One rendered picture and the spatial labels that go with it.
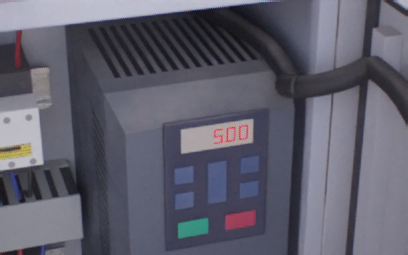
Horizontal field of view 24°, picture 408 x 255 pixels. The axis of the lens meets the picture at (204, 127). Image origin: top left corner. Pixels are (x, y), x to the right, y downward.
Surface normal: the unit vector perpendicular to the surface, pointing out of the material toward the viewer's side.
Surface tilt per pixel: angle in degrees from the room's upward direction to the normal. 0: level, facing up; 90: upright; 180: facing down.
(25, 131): 90
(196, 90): 25
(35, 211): 90
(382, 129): 90
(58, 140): 90
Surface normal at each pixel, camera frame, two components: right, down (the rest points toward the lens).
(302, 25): -0.95, 0.14
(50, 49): 0.30, 0.44
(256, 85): 0.13, -0.61
